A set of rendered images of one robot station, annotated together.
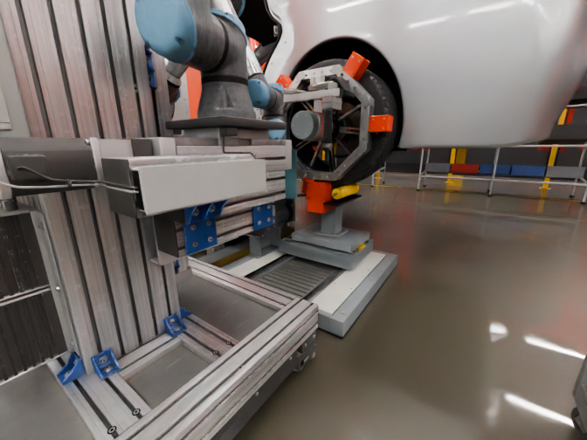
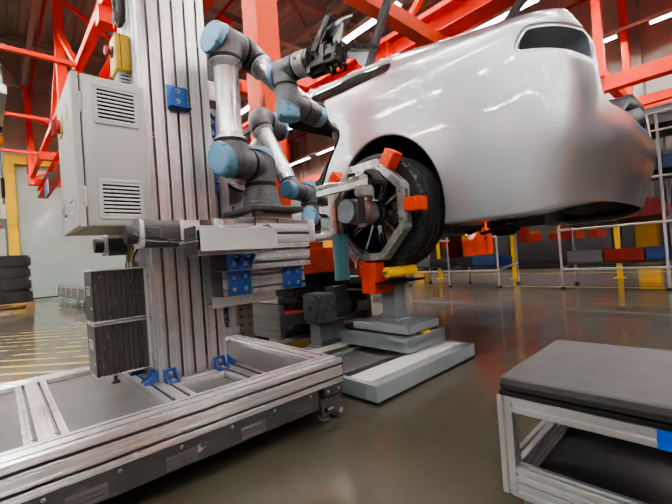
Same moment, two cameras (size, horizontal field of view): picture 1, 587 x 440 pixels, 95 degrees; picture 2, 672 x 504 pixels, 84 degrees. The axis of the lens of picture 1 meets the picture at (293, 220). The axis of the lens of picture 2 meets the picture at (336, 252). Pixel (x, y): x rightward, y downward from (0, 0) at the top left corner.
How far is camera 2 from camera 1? 73 cm
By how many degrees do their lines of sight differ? 20
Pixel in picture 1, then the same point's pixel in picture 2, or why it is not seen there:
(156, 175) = (207, 232)
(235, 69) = (265, 176)
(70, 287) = (157, 315)
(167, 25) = (222, 161)
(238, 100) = (266, 195)
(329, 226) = (390, 311)
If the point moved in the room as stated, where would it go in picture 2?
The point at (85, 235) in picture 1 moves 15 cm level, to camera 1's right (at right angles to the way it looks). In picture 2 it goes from (169, 282) to (208, 280)
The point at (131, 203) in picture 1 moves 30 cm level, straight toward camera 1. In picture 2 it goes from (195, 247) to (191, 241)
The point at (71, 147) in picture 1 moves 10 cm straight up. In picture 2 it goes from (171, 224) to (168, 192)
